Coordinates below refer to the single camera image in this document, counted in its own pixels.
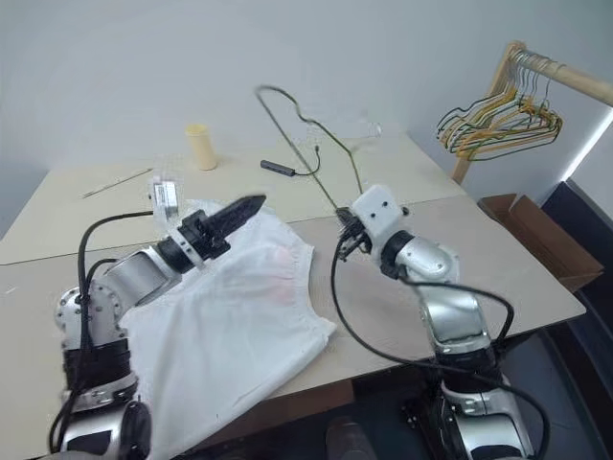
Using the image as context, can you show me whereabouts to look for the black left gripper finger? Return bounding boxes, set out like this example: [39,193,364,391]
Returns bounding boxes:
[216,202,265,240]
[209,194,267,227]

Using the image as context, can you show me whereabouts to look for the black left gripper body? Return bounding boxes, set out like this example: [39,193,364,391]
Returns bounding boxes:
[179,210,233,263]

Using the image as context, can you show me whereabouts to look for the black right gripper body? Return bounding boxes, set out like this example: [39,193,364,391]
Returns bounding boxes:
[336,210,375,263]

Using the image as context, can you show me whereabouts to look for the dark wire hanger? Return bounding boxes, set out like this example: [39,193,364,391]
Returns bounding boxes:
[255,84,365,217]

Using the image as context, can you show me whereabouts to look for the white shorts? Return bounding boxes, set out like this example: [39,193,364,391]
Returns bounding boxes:
[122,198,339,454]

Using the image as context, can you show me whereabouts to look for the clear plastic bag with label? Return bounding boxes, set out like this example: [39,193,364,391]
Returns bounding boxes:
[146,152,189,222]

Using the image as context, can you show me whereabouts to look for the pale yellow cylindrical container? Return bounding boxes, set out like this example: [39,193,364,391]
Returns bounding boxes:
[185,123,218,172]

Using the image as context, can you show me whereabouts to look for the clear plastic wrapper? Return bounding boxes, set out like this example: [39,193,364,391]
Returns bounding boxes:
[353,119,385,141]

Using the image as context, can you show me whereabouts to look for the thin metal rod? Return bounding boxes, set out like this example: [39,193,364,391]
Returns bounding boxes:
[81,167,154,199]

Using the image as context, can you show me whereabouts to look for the brown cardboard box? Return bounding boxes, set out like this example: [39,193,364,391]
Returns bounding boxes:
[478,193,605,293]

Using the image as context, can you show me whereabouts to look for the wooden clothes rack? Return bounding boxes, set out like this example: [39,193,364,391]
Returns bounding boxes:
[452,40,613,186]

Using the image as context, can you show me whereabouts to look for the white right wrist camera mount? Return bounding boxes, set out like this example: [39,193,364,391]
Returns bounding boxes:
[351,184,411,260]

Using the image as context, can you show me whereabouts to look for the black USB hub with cable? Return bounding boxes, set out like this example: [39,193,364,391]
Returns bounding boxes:
[260,143,322,177]

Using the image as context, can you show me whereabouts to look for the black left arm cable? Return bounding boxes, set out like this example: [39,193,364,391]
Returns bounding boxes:
[47,210,155,454]

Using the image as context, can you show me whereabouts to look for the green wire hanger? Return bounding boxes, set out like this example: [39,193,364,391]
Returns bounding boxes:
[436,61,533,163]

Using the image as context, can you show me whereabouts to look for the bunch of wire hangers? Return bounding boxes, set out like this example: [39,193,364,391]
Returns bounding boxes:
[449,59,565,162]

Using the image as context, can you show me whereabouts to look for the orange wire hanger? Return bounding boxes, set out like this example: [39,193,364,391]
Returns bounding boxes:
[478,66,564,145]

